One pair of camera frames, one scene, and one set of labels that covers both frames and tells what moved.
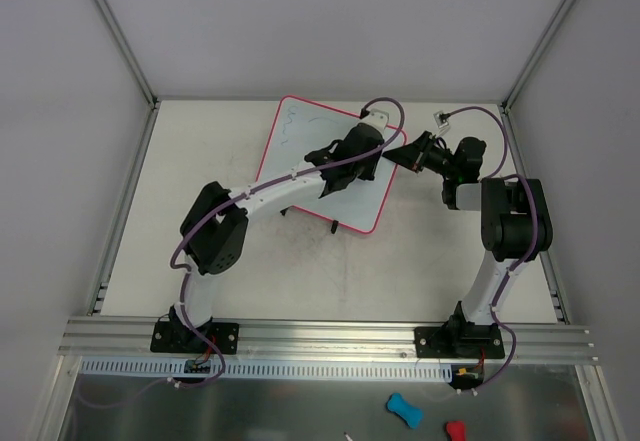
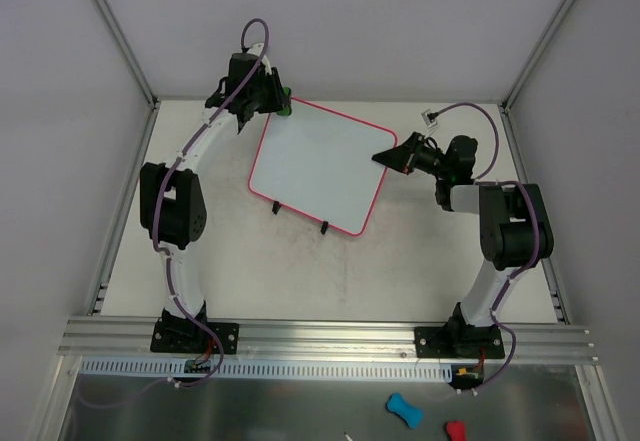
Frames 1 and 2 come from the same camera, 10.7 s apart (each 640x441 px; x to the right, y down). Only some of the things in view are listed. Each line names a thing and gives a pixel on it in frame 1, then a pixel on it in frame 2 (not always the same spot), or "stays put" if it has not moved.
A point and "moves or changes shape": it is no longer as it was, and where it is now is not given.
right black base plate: (459, 342) stays put
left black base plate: (177, 337) stays put
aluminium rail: (131, 336) stays put
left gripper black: (347, 172) → (273, 93)
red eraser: (457, 430) stays put
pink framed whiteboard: (298, 126) moves or changes shape
